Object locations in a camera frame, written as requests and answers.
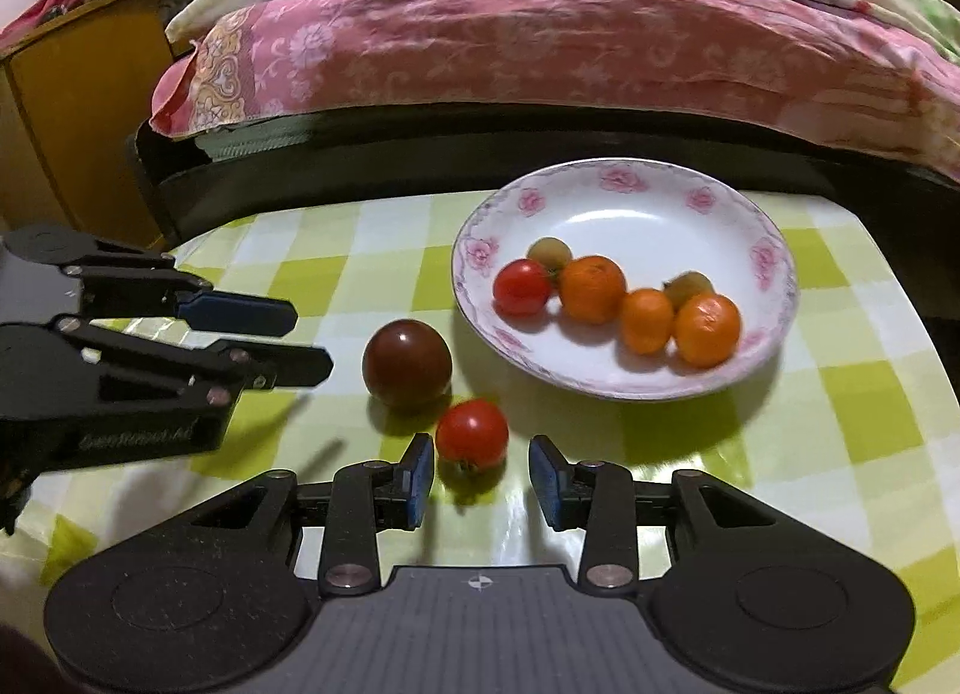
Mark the small brown fruit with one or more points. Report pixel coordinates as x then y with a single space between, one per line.
688 286
550 251

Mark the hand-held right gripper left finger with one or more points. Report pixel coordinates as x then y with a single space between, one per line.
421 478

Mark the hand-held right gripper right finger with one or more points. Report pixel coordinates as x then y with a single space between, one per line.
544 478

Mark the white floral-rim plate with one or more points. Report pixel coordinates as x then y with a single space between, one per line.
660 214

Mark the pink floral blanket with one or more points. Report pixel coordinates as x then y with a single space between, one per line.
525 42

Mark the red cherry tomato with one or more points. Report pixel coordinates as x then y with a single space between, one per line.
522 287
472 433

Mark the wooden cabinet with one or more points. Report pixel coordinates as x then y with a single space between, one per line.
67 109

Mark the dark purple tomato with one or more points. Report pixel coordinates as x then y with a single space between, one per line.
407 362

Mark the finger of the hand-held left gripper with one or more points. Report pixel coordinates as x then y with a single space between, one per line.
296 368
240 315

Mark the dark bed frame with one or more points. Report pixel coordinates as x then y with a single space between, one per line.
375 162

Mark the orange tomato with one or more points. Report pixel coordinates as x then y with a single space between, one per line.
707 329
646 320
592 287

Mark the green checkered tablecloth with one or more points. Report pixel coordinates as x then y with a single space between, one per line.
862 439

